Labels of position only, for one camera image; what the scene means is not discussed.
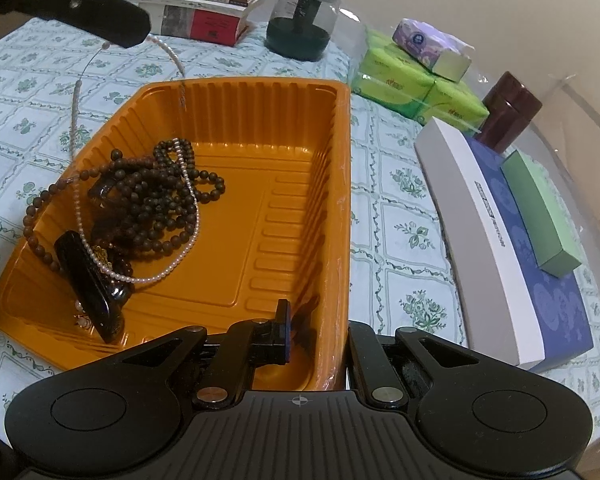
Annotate glass jar green base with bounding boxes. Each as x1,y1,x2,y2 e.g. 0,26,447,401
265,0,344,61

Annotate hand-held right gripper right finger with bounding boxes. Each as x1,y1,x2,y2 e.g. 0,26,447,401
347,321,479,406

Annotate orange plastic tray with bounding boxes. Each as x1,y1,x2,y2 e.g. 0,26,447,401
0,77,352,394

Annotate long white box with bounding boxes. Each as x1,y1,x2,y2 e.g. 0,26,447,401
413,117,549,372

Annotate brown cylindrical canister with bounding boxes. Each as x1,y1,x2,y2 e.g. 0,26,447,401
474,70,544,154

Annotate white pearl necklace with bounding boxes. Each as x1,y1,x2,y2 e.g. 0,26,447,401
69,35,202,285

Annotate small green box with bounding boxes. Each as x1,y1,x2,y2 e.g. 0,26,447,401
499,149,584,279

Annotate black looped strap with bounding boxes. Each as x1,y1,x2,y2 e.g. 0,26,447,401
87,177,119,204

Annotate thick white red book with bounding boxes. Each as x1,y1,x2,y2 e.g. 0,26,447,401
139,0,254,47

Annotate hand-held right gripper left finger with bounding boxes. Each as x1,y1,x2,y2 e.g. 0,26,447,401
107,299,295,408

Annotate purple tissue pack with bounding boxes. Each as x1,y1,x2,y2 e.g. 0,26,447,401
392,17,476,83

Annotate blue patterned box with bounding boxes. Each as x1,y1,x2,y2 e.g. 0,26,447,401
462,134,595,374

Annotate dark brown bead necklace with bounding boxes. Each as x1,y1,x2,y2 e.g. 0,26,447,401
89,138,227,261

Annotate green floral tablecloth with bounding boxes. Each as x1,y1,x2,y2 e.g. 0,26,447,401
0,0,600,443

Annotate green tissue pack bundle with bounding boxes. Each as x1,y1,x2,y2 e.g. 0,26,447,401
349,27,491,129

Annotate reddish brown bead bracelet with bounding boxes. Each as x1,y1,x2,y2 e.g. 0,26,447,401
22,147,126,274

